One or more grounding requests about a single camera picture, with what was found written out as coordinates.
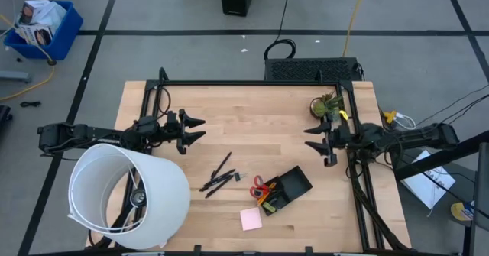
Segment black mesh desk organizer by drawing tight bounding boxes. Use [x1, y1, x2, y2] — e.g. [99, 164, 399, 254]
[256, 165, 313, 217]

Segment orange pencil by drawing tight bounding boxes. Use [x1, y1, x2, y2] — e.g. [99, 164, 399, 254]
[257, 182, 277, 206]

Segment black vented case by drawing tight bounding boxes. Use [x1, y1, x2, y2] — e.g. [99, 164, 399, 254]
[264, 57, 364, 83]

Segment black power cable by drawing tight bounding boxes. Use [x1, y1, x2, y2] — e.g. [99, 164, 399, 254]
[263, 0, 297, 61]

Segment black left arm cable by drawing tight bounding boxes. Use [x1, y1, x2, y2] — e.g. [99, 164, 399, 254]
[158, 86, 172, 116]

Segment blue plastic bin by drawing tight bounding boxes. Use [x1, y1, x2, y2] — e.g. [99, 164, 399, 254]
[2, 0, 84, 61]

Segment red handled scissors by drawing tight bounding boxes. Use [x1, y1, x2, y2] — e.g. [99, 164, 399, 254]
[249, 174, 273, 199]

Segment grey metal foot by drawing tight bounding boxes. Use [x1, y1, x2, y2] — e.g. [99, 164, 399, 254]
[0, 70, 34, 84]

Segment black aluminium table frame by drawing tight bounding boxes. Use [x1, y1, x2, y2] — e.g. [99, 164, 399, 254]
[91, 67, 412, 254]

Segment black lamp socket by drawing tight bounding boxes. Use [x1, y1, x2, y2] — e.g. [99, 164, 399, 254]
[129, 189, 148, 208]

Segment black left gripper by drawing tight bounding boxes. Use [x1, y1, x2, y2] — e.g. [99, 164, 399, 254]
[164, 108, 207, 156]

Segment black diagonal bar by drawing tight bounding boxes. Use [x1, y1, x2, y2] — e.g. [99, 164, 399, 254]
[393, 129, 489, 181]

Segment white cable loop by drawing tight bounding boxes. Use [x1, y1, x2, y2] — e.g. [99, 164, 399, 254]
[396, 112, 417, 131]

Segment potted succulent plant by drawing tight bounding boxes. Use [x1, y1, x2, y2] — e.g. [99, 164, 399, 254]
[309, 91, 345, 124]

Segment grey vertical post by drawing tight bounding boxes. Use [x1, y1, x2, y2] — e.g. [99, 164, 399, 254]
[468, 141, 489, 256]

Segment white printed carton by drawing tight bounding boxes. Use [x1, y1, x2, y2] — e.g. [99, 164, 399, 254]
[15, 23, 54, 47]
[18, 0, 68, 30]

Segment white paper sheet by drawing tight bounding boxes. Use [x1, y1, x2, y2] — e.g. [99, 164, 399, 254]
[400, 148, 457, 210]

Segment pink sticky note pad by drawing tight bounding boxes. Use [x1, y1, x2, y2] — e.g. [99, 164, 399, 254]
[239, 206, 264, 232]

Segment white lamp shade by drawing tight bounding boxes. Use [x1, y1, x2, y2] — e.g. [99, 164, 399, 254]
[67, 143, 191, 250]

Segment black pen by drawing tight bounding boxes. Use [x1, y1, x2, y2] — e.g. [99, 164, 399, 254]
[205, 175, 235, 199]
[211, 151, 233, 180]
[203, 168, 237, 186]
[198, 174, 235, 193]

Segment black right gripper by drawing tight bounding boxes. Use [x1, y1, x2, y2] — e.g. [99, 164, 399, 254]
[303, 121, 351, 168]

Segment black caster base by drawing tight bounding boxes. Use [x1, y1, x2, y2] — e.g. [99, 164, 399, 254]
[0, 105, 14, 134]

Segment yellow hanging cable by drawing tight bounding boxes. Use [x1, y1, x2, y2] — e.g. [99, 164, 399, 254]
[342, 0, 370, 57]

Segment yellow floor cable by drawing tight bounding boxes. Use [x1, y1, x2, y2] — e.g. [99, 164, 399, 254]
[0, 13, 57, 102]

